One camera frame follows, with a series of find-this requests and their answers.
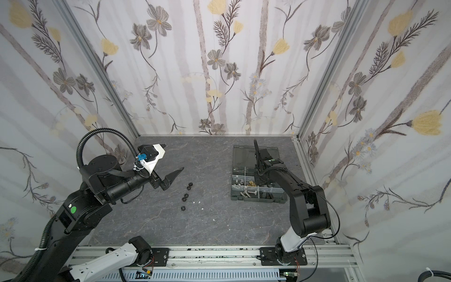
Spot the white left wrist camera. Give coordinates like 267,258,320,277
133,144,166,174

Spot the black cable corner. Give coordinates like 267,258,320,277
417,267,451,282

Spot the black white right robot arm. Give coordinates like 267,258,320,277
254,140,331,264

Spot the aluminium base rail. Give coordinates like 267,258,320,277
66,245,360,279

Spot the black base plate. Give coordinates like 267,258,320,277
257,247,308,266
143,248,170,268

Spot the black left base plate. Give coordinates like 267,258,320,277
143,248,170,268

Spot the green plastic organizer box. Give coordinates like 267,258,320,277
230,145,288,204

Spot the black corrugated cable conduit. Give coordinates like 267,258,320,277
76,127,138,168

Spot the white slotted cable duct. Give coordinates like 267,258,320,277
98,269,287,282

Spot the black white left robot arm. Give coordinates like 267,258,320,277
14,155,183,282

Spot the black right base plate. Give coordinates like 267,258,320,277
257,247,308,266

